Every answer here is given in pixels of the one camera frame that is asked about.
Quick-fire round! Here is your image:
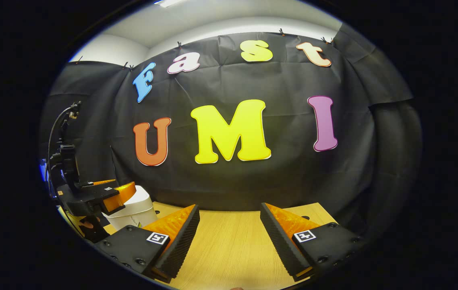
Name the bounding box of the white desktop garbage bin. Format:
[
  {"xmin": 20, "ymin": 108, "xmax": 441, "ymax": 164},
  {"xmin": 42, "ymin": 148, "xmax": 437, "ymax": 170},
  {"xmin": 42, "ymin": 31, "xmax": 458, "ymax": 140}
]
[{"xmin": 102, "ymin": 185, "xmax": 158, "ymax": 231}]

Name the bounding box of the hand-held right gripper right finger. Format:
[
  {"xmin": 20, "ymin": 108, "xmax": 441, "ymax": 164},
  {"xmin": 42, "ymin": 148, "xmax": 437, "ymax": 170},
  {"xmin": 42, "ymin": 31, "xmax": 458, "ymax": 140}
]
[{"xmin": 259, "ymin": 203, "xmax": 368, "ymax": 282}]

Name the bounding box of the wooden desktop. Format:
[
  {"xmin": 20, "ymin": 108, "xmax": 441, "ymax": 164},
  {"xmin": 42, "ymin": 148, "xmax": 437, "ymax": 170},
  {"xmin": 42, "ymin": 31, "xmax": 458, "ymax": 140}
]
[{"xmin": 104, "ymin": 201, "xmax": 338, "ymax": 290}]

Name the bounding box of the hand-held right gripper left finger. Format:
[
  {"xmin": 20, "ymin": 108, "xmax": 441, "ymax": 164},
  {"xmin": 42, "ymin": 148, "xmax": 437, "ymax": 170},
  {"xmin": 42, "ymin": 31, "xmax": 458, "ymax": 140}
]
[{"xmin": 92, "ymin": 204, "xmax": 200, "ymax": 283}]

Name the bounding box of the black backdrop cloth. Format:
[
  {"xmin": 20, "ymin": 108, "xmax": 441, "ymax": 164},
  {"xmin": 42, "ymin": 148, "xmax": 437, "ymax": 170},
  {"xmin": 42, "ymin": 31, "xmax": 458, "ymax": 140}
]
[{"xmin": 37, "ymin": 22, "xmax": 423, "ymax": 242}]

